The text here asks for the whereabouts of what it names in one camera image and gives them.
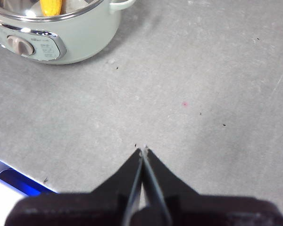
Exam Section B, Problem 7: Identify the pale green electric cooking pot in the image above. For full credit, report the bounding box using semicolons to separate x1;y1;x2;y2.
0;0;136;65

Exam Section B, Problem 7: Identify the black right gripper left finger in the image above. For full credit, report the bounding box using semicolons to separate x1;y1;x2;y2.
4;147;144;226

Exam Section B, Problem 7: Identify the yellow corn cob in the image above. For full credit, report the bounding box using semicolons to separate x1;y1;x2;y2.
39;0;63;17

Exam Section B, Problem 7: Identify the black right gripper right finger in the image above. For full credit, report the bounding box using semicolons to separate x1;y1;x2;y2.
142;148;283;226

